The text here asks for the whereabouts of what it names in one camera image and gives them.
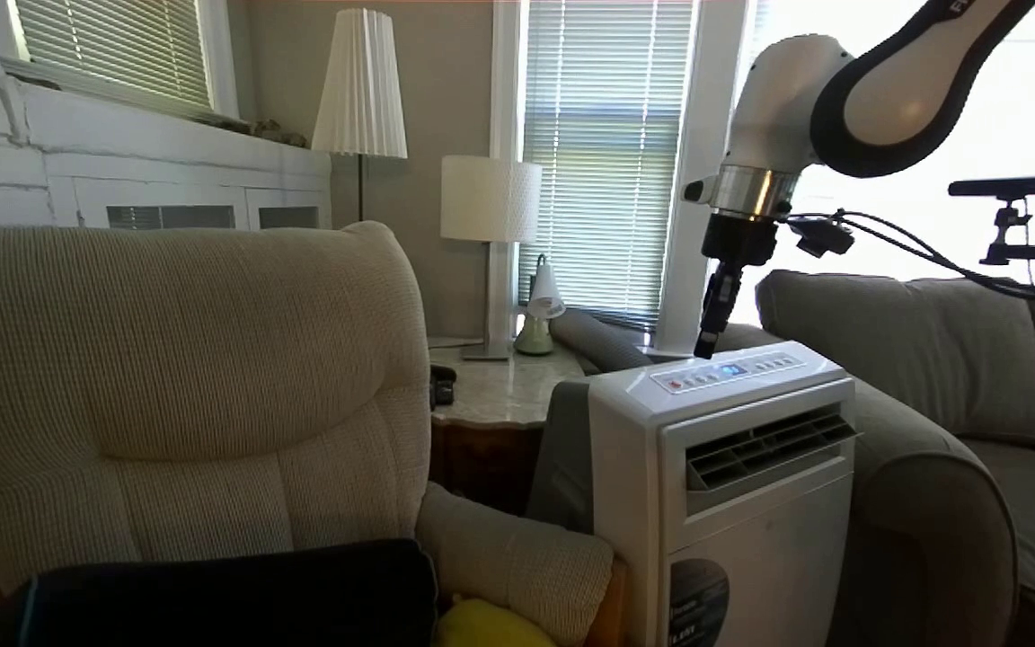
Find white window blinds centre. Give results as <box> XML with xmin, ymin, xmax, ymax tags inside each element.
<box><xmin>524</xmin><ymin>0</ymin><xmax>697</xmax><ymax>313</ymax></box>

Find white window blinds left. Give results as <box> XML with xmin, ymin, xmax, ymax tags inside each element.
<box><xmin>10</xmin><ymin>0</ymin><xmax>210</xmax><ymax>113</ymax></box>

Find wooden side table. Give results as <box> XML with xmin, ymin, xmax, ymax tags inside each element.
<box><xmin>431</xmin><ymin>341</ymin><xmax>582</xmax><ymax>513</ymax></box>

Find black cushion on armchair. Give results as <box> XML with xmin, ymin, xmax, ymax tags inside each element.
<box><xmin>0</xmin><ymin>538</ymin><xmax>437</xmax><ymax>647</ymax></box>

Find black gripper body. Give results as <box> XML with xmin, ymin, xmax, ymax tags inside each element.
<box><xmin>693</xmin><ymin>217</ymin><xmax>778</xmax><ymax>357</ymax></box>

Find white table lamp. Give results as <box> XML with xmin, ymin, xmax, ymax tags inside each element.
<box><xmin>442</xmin><ymin>155</ymin><xmax>542</xmax><ymax>363</ymax></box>

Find yellow cushion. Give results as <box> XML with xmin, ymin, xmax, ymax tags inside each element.
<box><xmin>436</xmin><ymin>597</ymin><xmax>558</xmax><ymax>647</ymax></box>

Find white portable air conditioner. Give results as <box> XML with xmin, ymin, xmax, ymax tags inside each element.
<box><xmin>590</xmin><ymin>341</ymin><xmax>854</xmax><ymax>647</ymax></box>

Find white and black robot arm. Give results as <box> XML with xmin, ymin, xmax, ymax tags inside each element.
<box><xmin>688</xmin><ymin>0</ymin><xmax>1035</xmax><ymax>357</ymax></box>

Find grey-green fabric sofa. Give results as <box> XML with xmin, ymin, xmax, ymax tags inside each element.
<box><xmin>528</xmin><ymin>269</ymin><xmax>1035</xmax><ymax>647</ymax></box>

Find small dark cup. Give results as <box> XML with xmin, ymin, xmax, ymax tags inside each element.
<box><xmin>431</xmin><ymin>367</ymin><xmax>455</xmax><ymax>408</ymax></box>

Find tall white floor lamp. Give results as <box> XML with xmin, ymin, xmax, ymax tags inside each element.
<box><xmin>313</xmin><ymin>9</ymin><xmax>411</xmax><ymax>217</ymax></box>

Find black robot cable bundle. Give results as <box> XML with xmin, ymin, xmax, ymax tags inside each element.
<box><xmin>784</xmin><ymin>204</ymin><xmax>1035</xmax><ymax>307</ymax></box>

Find beige recliner armchair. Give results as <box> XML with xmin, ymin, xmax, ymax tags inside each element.
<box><xmin>0</xmin><ymin>222</ymin><xmax>630</xmax><ymax>647</ymax></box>

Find small white bottle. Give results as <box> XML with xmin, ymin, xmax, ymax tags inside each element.
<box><xmin>514</xmin><ymin>256</ymin><xmax>564</xmax><ymax>357</ymax></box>

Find white window blinds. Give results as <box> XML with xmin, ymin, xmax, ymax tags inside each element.
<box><xmin>10</xmin><ymin>0</ymin><xmax>210</xmax><ymax>113</ymax></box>
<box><xmin>524</xmin><ymin>0</ymin><xmax>697</xmax><ymax>313</ymax></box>

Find black camera on stand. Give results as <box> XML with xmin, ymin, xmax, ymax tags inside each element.
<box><xmin>949</xmin><ymin>177</ymin><xmax>1035</xmax><ymax>266</ymax></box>

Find grey flexible exhaust hose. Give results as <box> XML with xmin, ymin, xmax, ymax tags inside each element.
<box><xmin>551</xmin><ymin>307</ymin><xmax>689</xmax><ymax>373</ymax></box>

